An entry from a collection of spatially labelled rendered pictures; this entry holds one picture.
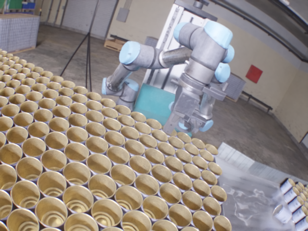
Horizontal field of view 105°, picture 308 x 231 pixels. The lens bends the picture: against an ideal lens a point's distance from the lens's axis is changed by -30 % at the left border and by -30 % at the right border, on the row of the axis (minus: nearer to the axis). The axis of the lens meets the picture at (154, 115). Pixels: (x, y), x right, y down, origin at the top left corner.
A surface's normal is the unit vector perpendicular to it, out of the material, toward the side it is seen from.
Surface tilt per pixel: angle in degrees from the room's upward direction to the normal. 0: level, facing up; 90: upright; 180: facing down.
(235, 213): 0
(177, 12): 90
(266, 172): 90
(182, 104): 90
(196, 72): 90
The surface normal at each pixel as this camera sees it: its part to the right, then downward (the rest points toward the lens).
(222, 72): 0.47, 0.48
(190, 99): -0.16, 0.44
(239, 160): -0.42, 0.32
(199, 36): -0.79, -0.25
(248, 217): 0.35, -0.81
